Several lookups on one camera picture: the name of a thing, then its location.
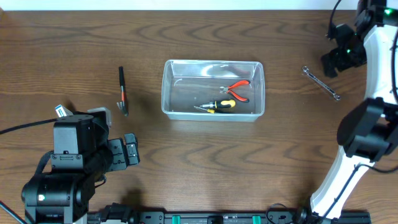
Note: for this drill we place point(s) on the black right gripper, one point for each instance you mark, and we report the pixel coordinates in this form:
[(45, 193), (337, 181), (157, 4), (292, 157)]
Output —
[(334, 55)]

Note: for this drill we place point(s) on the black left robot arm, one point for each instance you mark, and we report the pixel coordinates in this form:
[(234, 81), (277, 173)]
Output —
[(65, 179)]

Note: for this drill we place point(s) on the clear plastic container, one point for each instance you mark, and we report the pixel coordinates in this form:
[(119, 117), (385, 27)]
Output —
[(188, 83)]

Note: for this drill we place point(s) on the black mounting rail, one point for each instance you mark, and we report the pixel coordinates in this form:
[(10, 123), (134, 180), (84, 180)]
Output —
[(117, 213)]

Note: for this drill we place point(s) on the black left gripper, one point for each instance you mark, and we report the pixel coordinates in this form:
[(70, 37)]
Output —
[(117, 154)]

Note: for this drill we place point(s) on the silver combination wrench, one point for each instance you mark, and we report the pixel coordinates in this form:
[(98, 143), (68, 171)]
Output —
[(306, 71)]

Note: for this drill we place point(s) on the red handled pliers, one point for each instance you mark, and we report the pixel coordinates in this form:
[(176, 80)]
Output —
[(237, 90)]

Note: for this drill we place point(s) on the slim yellow black screwdriver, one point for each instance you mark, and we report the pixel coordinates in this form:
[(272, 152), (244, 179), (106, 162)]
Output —
[(213, 111)]

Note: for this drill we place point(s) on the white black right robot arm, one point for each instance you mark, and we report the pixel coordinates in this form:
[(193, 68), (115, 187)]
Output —
[(369, 131)]

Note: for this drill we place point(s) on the stubby yellow black screwdriver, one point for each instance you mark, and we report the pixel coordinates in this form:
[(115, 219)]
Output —
[(219, 104)]

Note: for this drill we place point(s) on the small black orange hammer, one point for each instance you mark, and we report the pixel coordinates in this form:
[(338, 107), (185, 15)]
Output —
[(123, 104)]

